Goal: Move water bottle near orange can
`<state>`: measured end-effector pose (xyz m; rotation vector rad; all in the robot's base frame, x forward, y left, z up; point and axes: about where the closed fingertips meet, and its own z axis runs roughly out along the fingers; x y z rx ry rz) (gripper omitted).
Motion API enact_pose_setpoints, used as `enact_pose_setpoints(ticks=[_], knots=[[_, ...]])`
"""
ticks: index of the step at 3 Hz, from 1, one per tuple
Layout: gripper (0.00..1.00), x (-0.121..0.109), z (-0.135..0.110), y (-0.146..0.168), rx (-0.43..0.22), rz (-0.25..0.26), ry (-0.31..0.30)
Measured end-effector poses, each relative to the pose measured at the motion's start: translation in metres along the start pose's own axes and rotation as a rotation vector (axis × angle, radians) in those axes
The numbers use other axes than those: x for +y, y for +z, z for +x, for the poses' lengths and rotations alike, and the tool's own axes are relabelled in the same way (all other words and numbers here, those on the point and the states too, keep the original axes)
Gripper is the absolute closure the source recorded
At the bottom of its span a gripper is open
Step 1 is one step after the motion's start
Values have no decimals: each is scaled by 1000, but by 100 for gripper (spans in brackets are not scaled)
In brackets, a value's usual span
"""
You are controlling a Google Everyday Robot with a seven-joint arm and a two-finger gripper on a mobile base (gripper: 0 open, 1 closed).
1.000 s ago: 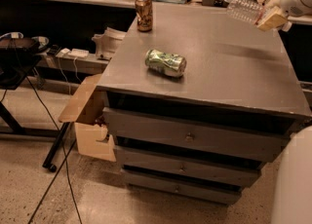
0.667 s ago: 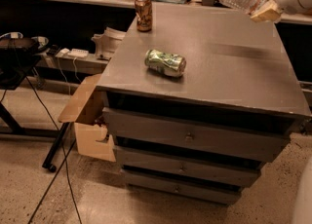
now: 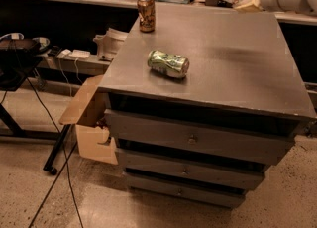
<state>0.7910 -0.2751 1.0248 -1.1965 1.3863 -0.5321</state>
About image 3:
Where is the white plastic bracket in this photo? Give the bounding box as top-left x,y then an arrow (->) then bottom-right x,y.
93,28 -> 128,61

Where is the grey drawer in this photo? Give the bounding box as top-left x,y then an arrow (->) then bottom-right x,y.
124,172 -> 245,208
104,109 -> 294,165
116,149 -> 264,190

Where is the green soda can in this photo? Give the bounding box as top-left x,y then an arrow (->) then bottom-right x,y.
147,51 -> 190,78

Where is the orange soda can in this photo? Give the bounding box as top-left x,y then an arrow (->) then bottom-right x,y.
137,0 -> 156,33

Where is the top grey drawer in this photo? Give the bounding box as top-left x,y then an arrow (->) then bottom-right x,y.
104,109 -> 294,165

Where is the white power strip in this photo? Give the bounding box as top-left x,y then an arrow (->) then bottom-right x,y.
69,50 -> 90,59

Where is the grey drawer cabinet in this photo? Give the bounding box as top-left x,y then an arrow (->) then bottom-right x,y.
99,3 -> 316,196

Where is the open cardboard box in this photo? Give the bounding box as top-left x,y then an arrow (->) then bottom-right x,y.
59,75 -> 118,165

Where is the bottom grey drawer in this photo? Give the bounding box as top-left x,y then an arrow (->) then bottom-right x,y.
124,172 -> 245,208

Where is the black floor cable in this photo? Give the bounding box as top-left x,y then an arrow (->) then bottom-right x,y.
11,40 -> 85,228

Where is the middle grey drawer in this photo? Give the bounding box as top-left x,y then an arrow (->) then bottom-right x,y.
116,149 -> 264,190

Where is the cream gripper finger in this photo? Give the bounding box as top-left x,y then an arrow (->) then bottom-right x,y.
233,0 -> 263,13

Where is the black rolling stand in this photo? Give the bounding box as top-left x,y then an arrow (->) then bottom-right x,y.
0,39 -> 70,175

